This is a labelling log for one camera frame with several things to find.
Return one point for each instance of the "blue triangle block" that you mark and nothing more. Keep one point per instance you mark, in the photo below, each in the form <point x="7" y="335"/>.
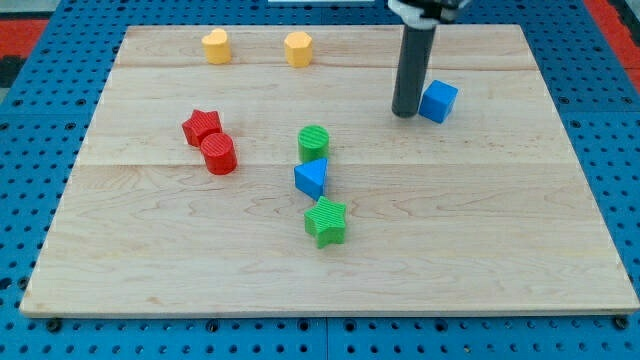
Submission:
<point x="310" y="177"/>

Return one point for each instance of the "green cylinder block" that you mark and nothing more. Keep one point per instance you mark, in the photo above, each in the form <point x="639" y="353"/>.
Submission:
<point x="313" y="143"/>

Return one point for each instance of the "green star block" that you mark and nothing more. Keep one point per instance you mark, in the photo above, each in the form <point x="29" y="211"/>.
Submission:
<point x="325" y="221"/>

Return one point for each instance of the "light wooden board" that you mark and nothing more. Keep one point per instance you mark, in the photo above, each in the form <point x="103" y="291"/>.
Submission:
<point x="485" y="214"/>

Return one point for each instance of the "red cylinder block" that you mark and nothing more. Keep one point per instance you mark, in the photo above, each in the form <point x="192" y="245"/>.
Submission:
<point x="219" y="153"/>

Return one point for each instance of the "red star block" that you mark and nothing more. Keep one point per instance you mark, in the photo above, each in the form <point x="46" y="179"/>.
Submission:
<point x="200" y="125"/>

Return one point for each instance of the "yellow hexagon block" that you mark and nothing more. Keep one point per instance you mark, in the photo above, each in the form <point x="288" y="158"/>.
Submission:
<point x="298" y="49"/>

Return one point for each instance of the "blue cube block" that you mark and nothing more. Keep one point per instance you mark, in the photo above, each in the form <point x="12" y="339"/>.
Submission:
<point x="437" y="101"/>

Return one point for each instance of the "yellow heart block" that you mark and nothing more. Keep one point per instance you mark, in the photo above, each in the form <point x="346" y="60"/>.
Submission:
<point x="216" y="47"/>

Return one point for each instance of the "dark grey pointer rod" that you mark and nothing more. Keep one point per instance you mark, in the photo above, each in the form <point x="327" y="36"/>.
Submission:
<point x="413" y="61"/>

